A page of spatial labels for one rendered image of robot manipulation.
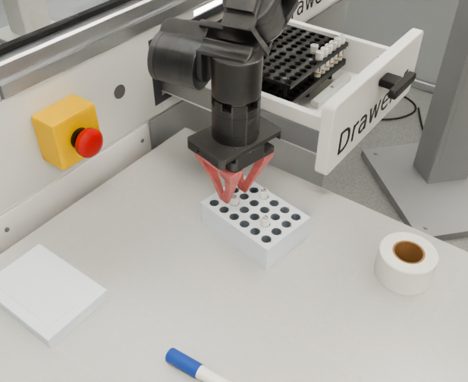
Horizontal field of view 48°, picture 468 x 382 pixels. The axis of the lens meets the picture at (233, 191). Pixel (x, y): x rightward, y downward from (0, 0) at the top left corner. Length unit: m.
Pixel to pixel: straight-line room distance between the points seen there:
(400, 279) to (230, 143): 0.26
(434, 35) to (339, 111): 1.95
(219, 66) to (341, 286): 0.30
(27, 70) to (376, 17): 2.16
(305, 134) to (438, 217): 1.24
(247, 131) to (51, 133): 0.25
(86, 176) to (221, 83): 0.32
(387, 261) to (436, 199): 1.34
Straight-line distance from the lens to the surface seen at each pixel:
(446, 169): 2.04
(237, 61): 0.57
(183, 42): 0.60
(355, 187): 2.02
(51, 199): 0.80
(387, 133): 2.34
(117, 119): 0.83
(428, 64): 2.67
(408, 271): 0.65
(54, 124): 0.69
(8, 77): 0.69
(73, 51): 0.74
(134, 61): 0.82
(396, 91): 0.76
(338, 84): 0.88
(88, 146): 0.70
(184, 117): 0.95
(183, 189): 0.79
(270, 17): 0.59
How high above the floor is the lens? 1.27
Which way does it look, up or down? 41 degrees down
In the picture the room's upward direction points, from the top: straight up
